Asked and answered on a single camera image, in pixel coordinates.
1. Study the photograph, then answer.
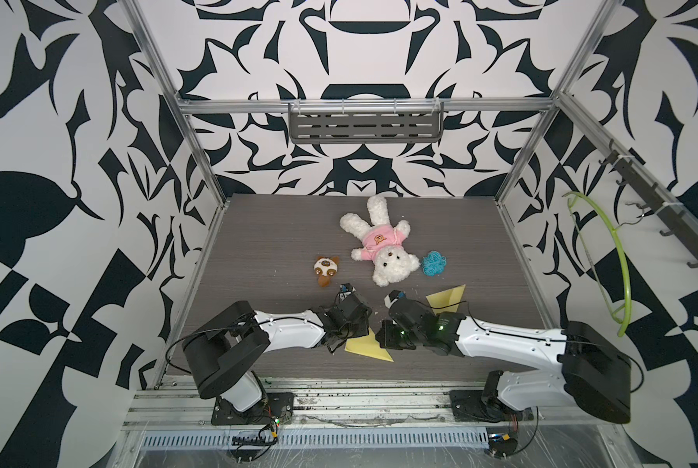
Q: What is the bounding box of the yellow square paper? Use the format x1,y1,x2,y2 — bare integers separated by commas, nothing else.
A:
426,285,466,314

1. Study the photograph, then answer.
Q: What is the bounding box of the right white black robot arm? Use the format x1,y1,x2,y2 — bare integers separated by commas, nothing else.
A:
376,291,633,424

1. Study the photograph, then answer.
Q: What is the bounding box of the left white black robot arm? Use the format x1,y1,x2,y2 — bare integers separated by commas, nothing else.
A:
179,284,372,413

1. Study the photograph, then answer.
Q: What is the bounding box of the small brown white plush toy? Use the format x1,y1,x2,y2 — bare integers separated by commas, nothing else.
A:
313,257,340,288

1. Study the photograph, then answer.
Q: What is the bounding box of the teal yarn bundle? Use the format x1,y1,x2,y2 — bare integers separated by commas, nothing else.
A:
422,251,447,277

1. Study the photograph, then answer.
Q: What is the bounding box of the white plush bunny pink shirt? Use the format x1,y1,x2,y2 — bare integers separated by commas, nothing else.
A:
339,195,421,288

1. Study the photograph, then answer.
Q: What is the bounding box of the grey perforated metal shelf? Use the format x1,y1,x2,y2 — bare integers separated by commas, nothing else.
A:
288,99,444,144

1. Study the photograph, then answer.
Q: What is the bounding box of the green clothes hanger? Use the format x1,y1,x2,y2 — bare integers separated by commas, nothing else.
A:
563,191,633,337

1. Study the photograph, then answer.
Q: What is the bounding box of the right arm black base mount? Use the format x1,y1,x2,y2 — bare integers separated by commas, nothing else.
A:
448,370,534,423

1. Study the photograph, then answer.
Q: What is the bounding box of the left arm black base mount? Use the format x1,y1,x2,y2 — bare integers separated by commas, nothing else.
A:
210,372,294,426

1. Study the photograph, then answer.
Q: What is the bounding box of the white slotted cable duct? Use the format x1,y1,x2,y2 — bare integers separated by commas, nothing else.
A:
141,426,488,450

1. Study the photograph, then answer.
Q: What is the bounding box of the grey wall hook rail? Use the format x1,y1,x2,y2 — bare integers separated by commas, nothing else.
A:
601,138,698,269

